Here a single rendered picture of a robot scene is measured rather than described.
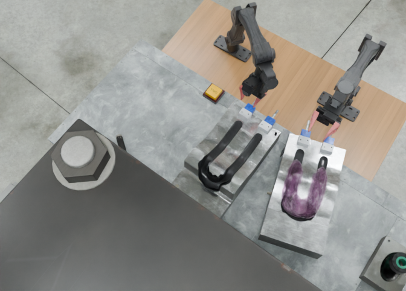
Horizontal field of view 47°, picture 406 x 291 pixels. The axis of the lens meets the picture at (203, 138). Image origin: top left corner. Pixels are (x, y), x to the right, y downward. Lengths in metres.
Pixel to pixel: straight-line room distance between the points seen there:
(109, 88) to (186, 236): 1.61
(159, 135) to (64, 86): 1.33
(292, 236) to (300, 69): 0.87
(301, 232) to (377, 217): 0.38
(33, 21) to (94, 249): 3.06
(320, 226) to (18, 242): 1.37
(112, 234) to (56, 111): 2.52
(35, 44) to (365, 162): 2.45
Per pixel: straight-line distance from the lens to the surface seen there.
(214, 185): 2.01
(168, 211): 0.82
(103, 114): 2.28
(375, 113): 2.36
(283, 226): 1.95
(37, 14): 3.79
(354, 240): 2.12
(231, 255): 0.80
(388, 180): 3.14
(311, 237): 1.96
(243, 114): 2.10
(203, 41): 2.44
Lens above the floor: 2.79
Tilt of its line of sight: 67 degrees down
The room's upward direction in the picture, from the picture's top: 2 degrees counter-clockwise
